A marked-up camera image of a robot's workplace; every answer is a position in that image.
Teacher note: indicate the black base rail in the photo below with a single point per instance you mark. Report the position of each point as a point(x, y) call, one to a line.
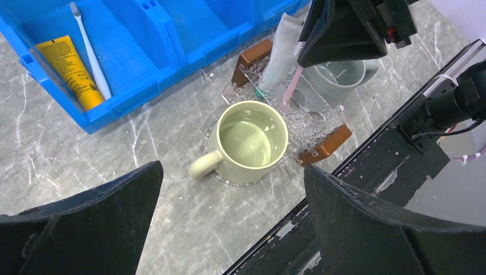
point(399, 158)

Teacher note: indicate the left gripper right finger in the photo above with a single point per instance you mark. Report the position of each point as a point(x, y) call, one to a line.
point(358, 233)

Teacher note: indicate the light blue toothbrush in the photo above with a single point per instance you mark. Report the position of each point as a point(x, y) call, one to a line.
point(98, 74)

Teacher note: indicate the white toothpaste tube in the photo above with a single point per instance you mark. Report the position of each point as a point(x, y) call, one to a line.
point(282, 58)

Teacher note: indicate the green ceramic mug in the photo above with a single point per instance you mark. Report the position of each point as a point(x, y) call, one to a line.
point(247, 141)

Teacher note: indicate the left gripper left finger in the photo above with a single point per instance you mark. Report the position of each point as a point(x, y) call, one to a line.
point(98, 231)

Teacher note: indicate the blue three-compartment bin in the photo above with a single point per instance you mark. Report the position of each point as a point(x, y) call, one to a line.
point(143, 47)

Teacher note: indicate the grey ceramic mug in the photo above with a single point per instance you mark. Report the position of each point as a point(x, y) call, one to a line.
point(334, 81)

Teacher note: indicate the yellow toothpaste tube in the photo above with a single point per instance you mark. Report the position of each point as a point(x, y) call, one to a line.
point(64, 58)

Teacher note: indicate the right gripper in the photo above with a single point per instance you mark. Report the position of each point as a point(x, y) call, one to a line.
point(354, 30)

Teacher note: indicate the clear holder with wooden ends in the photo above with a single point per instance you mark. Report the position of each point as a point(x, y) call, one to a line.
point(315, 129)

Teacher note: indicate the clear textured oval tray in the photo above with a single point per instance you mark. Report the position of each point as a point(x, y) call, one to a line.
point(258, 130)

